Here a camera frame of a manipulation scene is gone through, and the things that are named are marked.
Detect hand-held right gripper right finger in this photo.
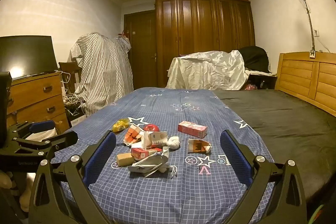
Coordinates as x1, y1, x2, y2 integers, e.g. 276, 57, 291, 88
220, 130, 307, 224

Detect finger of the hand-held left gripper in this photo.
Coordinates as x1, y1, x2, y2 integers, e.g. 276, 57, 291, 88
8, 120, 57, 140
16, 130, 79, 161

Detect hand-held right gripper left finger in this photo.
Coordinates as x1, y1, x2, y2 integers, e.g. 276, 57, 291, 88
28, 130, 117, 224

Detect person's left hand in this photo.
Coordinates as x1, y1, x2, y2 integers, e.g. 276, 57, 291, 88
0, 172, 35, 212

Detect tan sponge block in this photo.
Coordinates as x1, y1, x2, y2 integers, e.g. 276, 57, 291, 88
116, 153, 135, 167

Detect wooden dresser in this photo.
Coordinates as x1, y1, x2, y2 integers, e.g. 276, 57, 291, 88
7, 71, 70, 135

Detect yellow snack wrapper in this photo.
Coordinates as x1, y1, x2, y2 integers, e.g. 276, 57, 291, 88
112, 120, 130, 132

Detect crushed orange white carton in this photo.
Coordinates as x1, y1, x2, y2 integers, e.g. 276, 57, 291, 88
123, 124, 145, 147

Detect torn orange carton piece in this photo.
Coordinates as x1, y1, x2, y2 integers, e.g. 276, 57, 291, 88
187, 138, 212, 155

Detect small red box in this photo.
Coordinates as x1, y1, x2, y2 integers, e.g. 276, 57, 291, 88
130, 147, 163, 160

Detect grey plastic mailer bag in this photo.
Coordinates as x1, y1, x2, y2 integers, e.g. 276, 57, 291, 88
127, 147, 171, 177

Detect long red carton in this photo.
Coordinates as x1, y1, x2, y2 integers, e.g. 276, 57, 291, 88
178, 121, 208, 138

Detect white labelled carton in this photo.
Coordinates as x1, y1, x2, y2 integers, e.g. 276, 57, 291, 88
143, 131, 168, 148

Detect black bed sheet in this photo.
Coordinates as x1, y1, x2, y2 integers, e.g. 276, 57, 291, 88
214, 90, 336, 203

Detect dark wooden chair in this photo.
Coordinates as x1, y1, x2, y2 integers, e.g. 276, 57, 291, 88
58, 61, 82, 96

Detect black flat screen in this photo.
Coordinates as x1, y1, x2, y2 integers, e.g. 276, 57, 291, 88
0, 35, 58, 80

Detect grey striped cloth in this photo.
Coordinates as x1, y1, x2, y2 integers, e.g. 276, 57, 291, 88
69, 33, 134, 117

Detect blue star-print bedsheet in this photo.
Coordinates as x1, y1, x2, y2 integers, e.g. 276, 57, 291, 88
51, 88, 275, 224

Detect dark wooden table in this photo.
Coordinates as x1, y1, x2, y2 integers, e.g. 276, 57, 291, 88
247, 70, 277, 90

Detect white crumpled sheet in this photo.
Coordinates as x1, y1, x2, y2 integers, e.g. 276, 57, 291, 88
166, 50, 250, 90

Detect black clothing pile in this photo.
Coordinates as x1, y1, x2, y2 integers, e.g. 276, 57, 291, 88
238, 46, 272, 73

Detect wooden headboard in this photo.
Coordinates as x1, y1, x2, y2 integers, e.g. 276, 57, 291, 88
274, 51, 336, 118

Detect dark wooden door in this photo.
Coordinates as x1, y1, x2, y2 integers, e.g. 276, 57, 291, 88
124, 10, 157, 90

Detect brown wooden wardrobe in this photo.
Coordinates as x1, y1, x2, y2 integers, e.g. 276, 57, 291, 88
155, 0, 256, 88

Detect tangled white cables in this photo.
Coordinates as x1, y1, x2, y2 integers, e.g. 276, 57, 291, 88
62, 72, 87, 114

